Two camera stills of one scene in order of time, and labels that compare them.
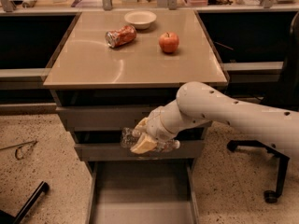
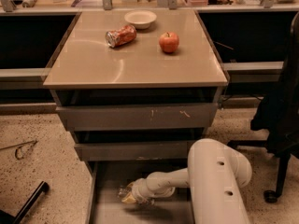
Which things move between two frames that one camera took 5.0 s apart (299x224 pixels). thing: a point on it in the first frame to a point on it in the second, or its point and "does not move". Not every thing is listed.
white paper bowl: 142,19 does not move
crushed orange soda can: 123,35 does not move
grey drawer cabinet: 114,66 does not move
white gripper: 154,124 to 139,189
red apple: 168,42 does not move
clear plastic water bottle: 127,137 to 124,190
